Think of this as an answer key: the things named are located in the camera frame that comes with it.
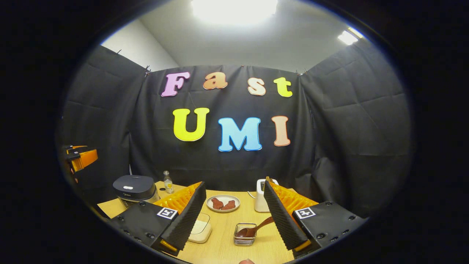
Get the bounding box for small ceiling light panel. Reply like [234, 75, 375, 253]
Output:
[337, 27, 363, 45]

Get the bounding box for black backdrop cloth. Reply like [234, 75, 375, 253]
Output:
[55, 37, 413, 219]

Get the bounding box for clear box of rice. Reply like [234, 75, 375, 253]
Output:
[188, 213, 212, 244]

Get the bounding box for white round plate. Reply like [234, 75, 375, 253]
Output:
[206, 194, 241, 213]

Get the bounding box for small glass bottle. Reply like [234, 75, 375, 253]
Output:
[163, 170, 174, 194]

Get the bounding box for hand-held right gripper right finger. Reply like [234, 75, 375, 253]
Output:
[263, 180, 368, 261]

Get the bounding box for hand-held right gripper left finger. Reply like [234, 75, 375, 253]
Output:
[107, 181, 207, 257]

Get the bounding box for white utensil box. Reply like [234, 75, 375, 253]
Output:
[254, 179, 279, 213]

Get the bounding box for black rice cooker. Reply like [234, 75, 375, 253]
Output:
[112, 175, 160, 209]

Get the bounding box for brown wooden spoon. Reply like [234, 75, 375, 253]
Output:
[236, 216, 275, 238]

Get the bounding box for metal wire chopstick holder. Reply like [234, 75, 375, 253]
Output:
[233, 223, 258, 246]

